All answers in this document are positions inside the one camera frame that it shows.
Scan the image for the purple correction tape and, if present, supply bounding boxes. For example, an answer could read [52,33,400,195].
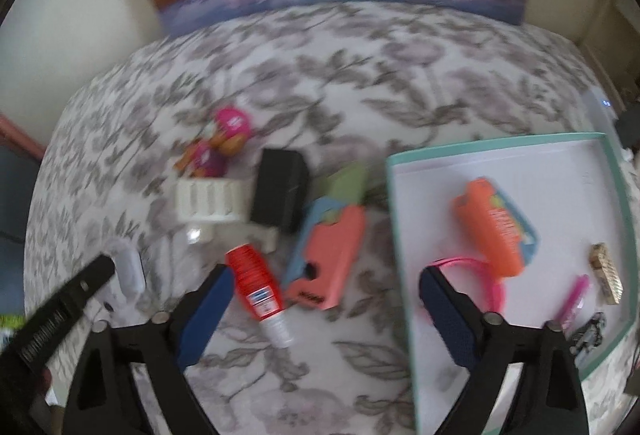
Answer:
[555,275,591,331]

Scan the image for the white tape roll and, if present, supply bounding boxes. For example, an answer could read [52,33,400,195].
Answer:
[99,237,146,313]

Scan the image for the orange carrot knife toy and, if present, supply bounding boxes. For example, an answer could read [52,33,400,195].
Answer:
[452,177,539,279]

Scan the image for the red glue bottle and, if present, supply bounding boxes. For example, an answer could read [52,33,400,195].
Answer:
[224,243,293,348]

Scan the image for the black toy car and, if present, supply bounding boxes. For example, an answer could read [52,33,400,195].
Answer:
[570,311,606,367]

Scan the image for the pink smart watch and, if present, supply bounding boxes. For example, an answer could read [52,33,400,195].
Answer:
[432,257,506,314]

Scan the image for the gold usb stick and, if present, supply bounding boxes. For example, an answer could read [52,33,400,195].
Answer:
[589,242,624,305]

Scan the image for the teal white box lid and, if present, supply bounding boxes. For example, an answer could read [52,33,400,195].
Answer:
[386,132,638,434]

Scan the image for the white slotted plastic holder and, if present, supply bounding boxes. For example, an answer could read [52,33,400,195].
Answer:
[176,178,250,223]

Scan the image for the pink puppy toy figure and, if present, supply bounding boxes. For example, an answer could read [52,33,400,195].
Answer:
[174,106,253,178]

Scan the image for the pink blue carrot knife toy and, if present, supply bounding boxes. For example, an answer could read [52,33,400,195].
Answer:
[282,162,368,311]

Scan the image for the black power adapter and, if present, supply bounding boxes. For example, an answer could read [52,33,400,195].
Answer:
[250,148,310,253]

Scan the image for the white device with led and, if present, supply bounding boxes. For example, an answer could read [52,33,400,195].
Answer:
[582,86,617,135]

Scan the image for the floral patterned blanket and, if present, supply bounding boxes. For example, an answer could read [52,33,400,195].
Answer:
[25,3,598,434]

